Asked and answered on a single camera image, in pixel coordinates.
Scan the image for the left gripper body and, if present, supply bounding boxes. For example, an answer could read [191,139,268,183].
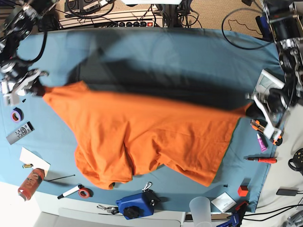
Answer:
[245,88,290,139]

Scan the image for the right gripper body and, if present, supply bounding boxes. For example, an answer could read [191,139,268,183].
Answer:
[0,62,49,106]

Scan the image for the orange t-shirt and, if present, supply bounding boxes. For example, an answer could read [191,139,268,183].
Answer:
[43,82,248,190]

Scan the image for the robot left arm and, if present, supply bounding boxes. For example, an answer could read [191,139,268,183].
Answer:
[247,0,303,142]

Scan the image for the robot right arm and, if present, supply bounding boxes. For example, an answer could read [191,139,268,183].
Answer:
[0,0,58,106]

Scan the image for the orange black utility knife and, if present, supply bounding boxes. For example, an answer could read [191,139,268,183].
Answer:
[250,119,283,146]

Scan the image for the white notebook with leaf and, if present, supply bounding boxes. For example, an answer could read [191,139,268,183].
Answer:
[253,70,285,95]

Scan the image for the purple tape roll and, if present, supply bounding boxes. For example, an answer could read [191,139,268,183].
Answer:
[11,107,24,123]

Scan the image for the purple glue tube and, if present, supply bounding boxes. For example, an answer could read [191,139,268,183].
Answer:
[257,133,267,152]

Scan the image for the grey remote control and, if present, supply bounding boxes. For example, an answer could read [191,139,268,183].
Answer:
[6,122,34,145]

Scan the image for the red screwdriver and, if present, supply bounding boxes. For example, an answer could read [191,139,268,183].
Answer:
[244,157,277,164]

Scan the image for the blue table cloth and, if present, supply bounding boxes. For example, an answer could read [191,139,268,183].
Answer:
[0,28,283,211]

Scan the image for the white paper sheet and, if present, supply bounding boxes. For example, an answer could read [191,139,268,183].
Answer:
[19,147,51,177]

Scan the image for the small gold battery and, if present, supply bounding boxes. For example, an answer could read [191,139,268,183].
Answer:
[22,164,33,168]

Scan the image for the red cube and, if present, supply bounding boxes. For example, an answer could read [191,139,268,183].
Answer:
[238,185,249,197]

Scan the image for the black power adapter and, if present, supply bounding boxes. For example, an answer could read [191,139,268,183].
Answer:
[276,188,299,196]

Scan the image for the thin black rod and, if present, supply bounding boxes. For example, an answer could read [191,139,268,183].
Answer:
[46,175,75,182]

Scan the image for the red drink can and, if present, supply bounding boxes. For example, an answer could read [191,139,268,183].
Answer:
[18,168,45,201]

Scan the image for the small white card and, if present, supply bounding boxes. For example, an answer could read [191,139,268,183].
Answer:
[211,192,236,213]

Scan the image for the white power strip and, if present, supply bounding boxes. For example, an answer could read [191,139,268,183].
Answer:
[59,16,166,29]

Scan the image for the white marker pen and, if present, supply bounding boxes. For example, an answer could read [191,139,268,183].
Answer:
[57,184,83,199]

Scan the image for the translucent plastic cup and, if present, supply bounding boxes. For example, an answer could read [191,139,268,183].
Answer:
[189,196,212,227]

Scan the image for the blue clamp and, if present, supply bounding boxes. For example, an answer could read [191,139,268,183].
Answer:
[217,201,249,227]

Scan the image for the red tape roll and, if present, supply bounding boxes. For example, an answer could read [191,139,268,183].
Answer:
[78,187,93,199]

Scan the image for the silver carabiner clip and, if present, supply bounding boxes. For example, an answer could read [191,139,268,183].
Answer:
[142,182,152,192]

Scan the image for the silver key clip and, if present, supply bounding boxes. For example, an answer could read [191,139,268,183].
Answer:
[97,205,119,215]

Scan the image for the blue plastic device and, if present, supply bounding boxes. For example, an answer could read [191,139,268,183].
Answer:
[116,189,161,220]

